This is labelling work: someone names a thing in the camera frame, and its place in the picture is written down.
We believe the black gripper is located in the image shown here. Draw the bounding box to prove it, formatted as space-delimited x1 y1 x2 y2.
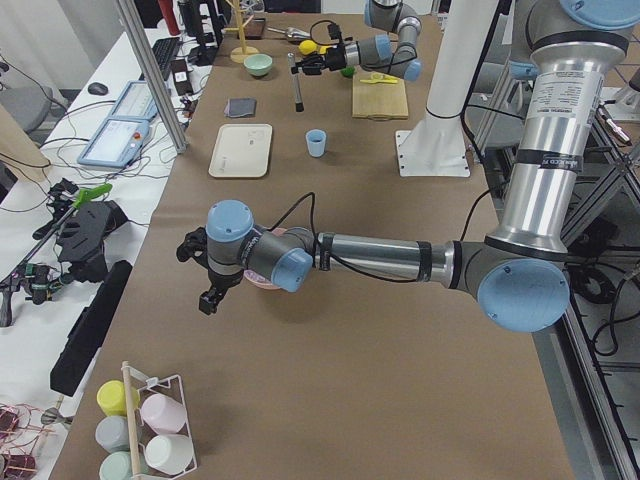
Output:
176 227 243 315
292 22 347 75

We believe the steel muddler black tip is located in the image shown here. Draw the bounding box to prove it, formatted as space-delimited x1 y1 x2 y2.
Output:
287 52 304 113

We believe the metal ice scoop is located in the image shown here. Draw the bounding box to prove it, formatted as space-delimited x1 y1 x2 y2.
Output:
267 27 311 43

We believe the pink bowl of ice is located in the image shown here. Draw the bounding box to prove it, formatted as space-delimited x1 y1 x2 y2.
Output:
240 226 286 288

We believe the light blue cup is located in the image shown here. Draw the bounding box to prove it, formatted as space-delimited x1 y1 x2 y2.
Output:
305 129 327 158

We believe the pink cup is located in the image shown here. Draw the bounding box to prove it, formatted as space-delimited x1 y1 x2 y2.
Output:
140 393 187 434

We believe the white cup rack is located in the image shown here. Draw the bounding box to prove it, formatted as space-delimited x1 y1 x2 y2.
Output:
121 361 199 479

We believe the white cup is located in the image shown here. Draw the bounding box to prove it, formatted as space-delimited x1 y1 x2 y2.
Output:
144 434 194 475

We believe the grey cup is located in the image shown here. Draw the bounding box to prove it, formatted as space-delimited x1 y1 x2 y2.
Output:
95 415 130 453

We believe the mint cup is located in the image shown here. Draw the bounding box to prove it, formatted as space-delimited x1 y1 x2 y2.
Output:
98 451 133 480

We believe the green lime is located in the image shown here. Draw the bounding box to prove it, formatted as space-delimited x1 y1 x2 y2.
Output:
340 66 355 78

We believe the mint green bowl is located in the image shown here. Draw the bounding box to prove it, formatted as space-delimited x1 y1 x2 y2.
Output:
243 53 273 78

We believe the yellow plastic knife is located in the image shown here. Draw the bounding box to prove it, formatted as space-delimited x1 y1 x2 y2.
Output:
359 76 399 84

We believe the wooden mug tree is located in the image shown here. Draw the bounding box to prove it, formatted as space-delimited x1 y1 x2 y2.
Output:
226 0 259 64

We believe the wooden cutting board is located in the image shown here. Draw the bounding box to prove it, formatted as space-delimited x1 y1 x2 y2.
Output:
352 72 409 120

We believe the grey folded cloth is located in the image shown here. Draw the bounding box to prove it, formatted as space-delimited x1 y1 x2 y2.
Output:
224 97 257 118

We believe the cream rabbit tray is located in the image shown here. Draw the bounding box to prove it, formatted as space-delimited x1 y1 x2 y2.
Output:
208 124 273 179

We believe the black long bar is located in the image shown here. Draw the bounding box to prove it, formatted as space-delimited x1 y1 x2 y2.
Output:
49 260 132 397

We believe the black keyboard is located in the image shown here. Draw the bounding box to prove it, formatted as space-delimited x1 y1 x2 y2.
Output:
152 37 180 81

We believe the teach pendant far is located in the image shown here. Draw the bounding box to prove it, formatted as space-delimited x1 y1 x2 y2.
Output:
110 80 158 120

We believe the teach pendant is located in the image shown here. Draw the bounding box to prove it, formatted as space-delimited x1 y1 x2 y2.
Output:
110 80 158 120
77 117 150 169

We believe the teach pendant near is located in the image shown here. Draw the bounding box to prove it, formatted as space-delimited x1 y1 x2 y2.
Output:
77 117 150 169

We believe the black computer mouse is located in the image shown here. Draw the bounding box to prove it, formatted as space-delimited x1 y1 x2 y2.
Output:
87 82 109 96

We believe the aluminium frame post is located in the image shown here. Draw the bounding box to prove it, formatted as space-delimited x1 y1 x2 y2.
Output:
115 0 187 154

